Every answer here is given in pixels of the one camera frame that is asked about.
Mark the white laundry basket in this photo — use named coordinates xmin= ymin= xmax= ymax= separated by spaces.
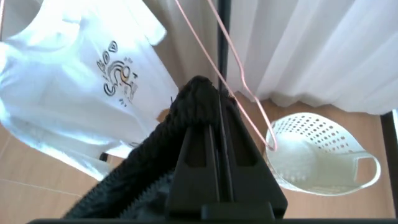
xmin=264 ymin=112 xmax=382 ymax=197

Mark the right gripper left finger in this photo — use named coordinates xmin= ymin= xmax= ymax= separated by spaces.
xmin=164 ymin=124 xmax=233 ymax=220

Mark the black clothes rack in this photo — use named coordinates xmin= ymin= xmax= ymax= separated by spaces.
xmin=98 ymin=0 xmax=233 ymax=162

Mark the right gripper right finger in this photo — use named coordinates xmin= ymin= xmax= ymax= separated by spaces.
xmin=218 ymin=93 xmax=289 ymax=220

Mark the black garment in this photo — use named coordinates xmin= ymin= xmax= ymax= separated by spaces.
xmin=62 ymin=75 xmax=238 ymax=220

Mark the beige curtain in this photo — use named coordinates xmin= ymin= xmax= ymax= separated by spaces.
xmin=142 ymin=0 xmax=398 ymax=116

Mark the white printed t-shirt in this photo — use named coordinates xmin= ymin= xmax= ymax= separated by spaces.
xmin=0 ymin=0 xmax=180 ymax=182

